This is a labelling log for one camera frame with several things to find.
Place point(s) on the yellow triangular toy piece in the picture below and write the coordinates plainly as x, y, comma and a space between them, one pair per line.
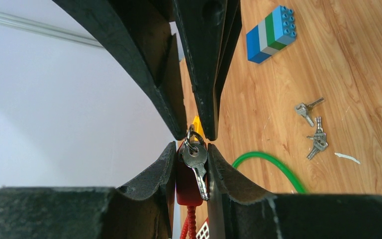
198, 126

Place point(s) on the blue green white brick stack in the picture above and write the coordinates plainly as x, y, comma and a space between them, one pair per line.
275, 32

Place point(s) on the green cable lock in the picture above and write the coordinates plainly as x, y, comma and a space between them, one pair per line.
269, 171

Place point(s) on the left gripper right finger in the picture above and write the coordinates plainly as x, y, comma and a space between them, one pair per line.
240, 209

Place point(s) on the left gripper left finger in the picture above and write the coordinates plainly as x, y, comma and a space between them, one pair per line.
142, 208

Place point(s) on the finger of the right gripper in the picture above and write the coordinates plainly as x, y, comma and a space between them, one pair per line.
137, 34
209, 31

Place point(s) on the red window toy brick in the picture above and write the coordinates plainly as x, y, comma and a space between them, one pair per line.
203, 232

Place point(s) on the silver keys of green lock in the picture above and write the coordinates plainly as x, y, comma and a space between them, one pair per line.
303, 110

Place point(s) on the silver keys of red lock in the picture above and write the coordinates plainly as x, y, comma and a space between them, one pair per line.
319, 139

